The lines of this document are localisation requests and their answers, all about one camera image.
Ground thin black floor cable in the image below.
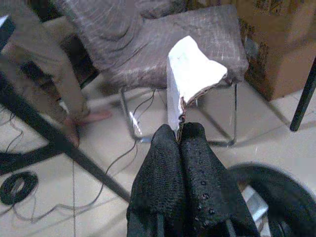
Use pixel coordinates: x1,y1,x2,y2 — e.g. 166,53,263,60
9,88,159,223

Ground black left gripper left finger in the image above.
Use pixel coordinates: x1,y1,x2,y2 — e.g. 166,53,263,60
126,124,186,237

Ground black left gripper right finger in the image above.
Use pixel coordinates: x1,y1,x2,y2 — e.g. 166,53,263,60
178,122,260,237

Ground black table leg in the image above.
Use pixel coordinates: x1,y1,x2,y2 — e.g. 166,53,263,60
0,71,132,203
289,55,316,132

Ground black rubbish bin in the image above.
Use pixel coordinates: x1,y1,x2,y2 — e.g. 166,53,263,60
226,161,316,237

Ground brown fabric chair chrome legs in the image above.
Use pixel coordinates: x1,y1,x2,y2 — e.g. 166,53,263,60
53,0,250,148

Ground black tape roll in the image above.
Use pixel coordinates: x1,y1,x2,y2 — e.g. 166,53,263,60
0,171,40,206

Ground person in beige trousers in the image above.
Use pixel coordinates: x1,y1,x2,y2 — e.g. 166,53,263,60
0,14,113,147

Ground large brown cardboard box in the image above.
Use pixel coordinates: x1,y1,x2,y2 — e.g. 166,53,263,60
236,0,316,102

